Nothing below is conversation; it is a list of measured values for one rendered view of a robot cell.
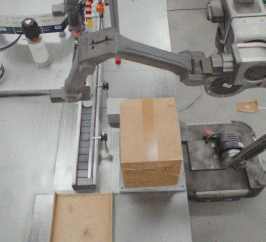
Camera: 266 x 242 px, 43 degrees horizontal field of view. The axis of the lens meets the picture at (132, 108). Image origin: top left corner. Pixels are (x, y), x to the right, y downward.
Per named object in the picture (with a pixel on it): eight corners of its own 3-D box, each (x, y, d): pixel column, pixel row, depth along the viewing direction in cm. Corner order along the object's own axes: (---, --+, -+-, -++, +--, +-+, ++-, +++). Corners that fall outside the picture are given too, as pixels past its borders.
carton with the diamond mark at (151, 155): (122, 131, 169) (119, 99, 146) (170, 128, 169) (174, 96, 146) (124, 188, 152) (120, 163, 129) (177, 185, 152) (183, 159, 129)
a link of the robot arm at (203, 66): (217, 72, 109) (215, 56, 110) (185, 74, 109) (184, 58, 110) (211, 81, 118) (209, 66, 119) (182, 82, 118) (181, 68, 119)
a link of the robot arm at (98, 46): (101, 53, 85) (100, 17, 87) (75, 69, 95) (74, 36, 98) (212, 81, 113) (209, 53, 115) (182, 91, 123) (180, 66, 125)
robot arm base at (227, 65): (233, 85, 115) (241, 62, 105) (209, 86, 115) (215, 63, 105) (228, 67, 120) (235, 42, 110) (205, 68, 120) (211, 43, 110)
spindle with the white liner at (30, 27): (36, 56, 195) (20, 15, 170) (51, 55, 195) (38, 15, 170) (34, 67, 190) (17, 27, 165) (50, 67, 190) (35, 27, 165)
